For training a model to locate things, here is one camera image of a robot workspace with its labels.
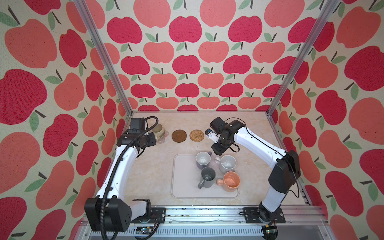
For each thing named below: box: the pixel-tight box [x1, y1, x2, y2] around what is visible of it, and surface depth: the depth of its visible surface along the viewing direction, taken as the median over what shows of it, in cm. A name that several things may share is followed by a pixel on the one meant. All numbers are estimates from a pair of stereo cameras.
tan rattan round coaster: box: [189, 129, 205, 142], surface depth 109 cm
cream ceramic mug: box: [151, 123, 165, 144], surface depth 101 cm
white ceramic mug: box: [214, 154, 237, 173], surface depth 87 cm
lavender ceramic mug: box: [195, 151, 213, 170], surface depth 90 cm
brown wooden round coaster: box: [171, 129, 187, 143], surface depth 109 cm
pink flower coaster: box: [157, 130, 169, 144], surface depth 106 cm
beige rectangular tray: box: [171, 153, 240, 199], surface depth 84 cm
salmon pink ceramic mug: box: [216, 171, 241, 192], surface depth 82 cm
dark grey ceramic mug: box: [198, 167, 216, 189], surface depth 80 cm
